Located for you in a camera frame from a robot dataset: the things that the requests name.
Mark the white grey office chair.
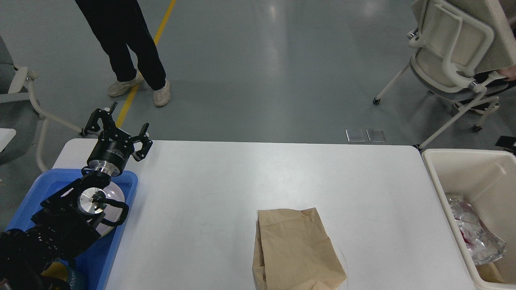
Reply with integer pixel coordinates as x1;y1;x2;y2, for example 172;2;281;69
373;0;515;150

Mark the white table at left edge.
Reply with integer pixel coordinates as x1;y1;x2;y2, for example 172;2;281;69
0;127;17;152

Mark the pink plate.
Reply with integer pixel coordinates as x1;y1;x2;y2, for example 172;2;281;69
96;182;125;237

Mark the brown paper in bin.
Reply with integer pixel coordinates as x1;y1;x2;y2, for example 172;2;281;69
475;263;506;284

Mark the crushed red can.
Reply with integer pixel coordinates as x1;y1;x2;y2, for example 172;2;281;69
460;229;476;245

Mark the grey chair at left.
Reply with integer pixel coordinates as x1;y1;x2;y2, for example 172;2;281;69
1;40;82;172

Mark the person in black trousers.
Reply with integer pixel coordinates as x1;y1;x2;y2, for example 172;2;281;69
76;0;171;107

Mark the aluminium foil tray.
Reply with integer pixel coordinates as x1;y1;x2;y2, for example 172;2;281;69
448;198;506;265

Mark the blue plastic tray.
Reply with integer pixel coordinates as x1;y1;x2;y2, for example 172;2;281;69
7;168;138;290

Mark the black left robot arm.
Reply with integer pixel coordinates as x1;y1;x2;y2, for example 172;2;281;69
1;103;153;290

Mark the brown paper bag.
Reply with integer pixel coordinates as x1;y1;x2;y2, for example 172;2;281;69
252;208;347;290

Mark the white plastic bin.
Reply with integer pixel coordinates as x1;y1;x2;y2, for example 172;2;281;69
422;149;516;290

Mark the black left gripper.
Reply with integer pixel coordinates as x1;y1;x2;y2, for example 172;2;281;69
80;101;153;177

